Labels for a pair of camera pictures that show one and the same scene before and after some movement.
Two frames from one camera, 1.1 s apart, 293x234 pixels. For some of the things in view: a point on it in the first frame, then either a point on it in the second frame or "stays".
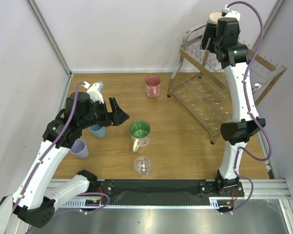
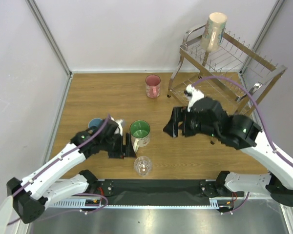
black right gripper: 210,34 -> 181,122
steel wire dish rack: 199,87 stays
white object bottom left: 2,216 stays
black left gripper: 118,115 -> 120,152
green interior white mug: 140,131 stays
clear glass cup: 143,165 stays
